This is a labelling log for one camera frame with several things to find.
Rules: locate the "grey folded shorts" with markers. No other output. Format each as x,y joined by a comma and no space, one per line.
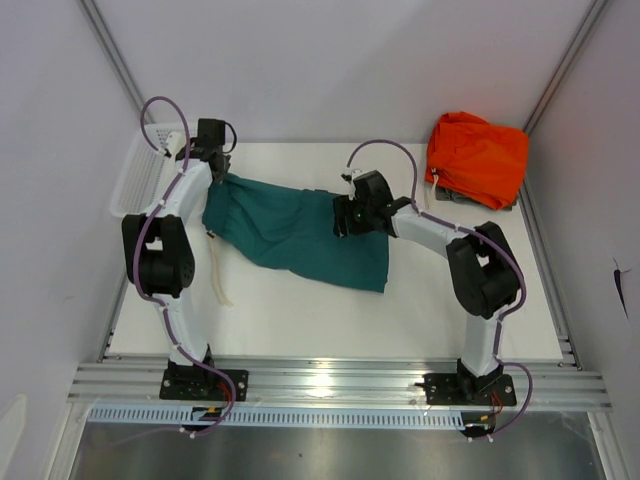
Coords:
447,195

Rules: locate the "aluminium mounting rail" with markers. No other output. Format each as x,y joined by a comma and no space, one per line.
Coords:
340,383

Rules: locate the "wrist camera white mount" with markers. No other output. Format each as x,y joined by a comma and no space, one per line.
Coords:
173,144
350,175

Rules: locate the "white slotted cable duct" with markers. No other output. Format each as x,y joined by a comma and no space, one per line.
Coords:
413,419

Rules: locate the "left aluminium frame post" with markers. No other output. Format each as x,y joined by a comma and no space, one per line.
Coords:
113,54

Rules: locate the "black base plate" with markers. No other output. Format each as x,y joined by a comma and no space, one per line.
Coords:
451,389
193,384

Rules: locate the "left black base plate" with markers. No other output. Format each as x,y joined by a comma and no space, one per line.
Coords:
193,384

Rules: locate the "teal green shorts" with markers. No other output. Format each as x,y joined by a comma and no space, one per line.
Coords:
290,229

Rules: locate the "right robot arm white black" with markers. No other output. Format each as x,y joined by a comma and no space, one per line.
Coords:
487,280

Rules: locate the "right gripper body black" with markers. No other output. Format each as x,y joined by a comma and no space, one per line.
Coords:
366,210

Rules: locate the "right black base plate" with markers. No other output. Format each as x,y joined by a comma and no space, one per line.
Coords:
451,389

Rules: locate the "right aluminium frame post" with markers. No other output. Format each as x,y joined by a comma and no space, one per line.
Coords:
578,42

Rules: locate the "orange folded shorts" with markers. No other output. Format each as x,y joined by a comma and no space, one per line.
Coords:
479,160

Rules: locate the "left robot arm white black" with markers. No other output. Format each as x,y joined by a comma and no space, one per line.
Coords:
159,259

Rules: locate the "white plastic basket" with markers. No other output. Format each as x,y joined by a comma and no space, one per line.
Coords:
144,177

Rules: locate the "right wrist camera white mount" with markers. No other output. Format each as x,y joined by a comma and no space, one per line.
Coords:
350,175

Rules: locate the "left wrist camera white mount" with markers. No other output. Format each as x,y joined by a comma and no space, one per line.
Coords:
173,144

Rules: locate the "aluminium frame post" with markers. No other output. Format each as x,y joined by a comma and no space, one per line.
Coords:
113,54
578,42

